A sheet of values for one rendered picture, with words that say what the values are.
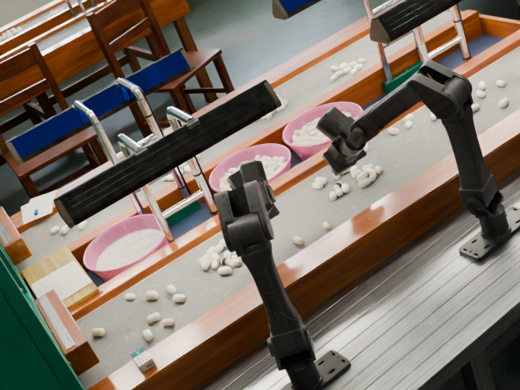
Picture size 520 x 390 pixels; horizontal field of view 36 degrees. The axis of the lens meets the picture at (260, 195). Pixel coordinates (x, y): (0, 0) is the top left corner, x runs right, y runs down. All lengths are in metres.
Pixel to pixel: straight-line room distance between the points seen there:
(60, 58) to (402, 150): 2.78
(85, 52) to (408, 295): 3.20
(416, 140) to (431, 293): 0.60
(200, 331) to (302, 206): 0.52
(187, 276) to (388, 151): 0.68
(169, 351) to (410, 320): 0.55
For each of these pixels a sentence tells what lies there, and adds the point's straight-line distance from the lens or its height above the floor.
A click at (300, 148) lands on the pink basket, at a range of 2.48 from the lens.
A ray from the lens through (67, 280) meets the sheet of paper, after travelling 2.31.
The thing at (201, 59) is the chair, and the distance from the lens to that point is 4.50.
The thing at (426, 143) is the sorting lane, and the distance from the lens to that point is 2.32.
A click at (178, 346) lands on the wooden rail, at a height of 0.76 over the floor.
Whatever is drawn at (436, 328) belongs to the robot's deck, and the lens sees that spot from 1.80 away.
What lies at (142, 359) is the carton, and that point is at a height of 0.79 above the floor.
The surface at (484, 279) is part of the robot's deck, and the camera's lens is 1.89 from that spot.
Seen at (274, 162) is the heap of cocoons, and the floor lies 0.74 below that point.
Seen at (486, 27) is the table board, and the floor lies 0.70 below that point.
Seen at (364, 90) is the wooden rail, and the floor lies 0.72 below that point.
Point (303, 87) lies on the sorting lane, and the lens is 2.92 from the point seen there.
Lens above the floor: 1.87
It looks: 29 degrees down
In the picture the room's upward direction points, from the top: 22 degrees counter-clockwise
